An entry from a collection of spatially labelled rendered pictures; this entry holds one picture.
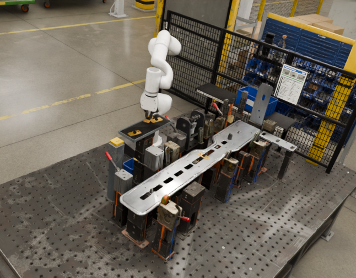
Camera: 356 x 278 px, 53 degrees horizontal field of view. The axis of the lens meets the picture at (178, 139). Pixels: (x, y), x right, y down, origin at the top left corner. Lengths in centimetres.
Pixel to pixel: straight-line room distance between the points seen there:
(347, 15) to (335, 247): 621
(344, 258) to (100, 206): 224
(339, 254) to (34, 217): 259
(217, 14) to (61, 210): 310
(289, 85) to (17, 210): 221
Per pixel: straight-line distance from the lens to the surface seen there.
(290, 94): 313
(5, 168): 393
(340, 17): 905
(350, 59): 297
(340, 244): 378
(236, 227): 244
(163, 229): 201
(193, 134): 259
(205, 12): 473
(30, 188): 257
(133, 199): 202
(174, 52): 253
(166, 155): 228
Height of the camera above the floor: 237
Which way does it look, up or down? 32 degrees down
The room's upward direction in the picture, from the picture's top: 10 degrees clockwise
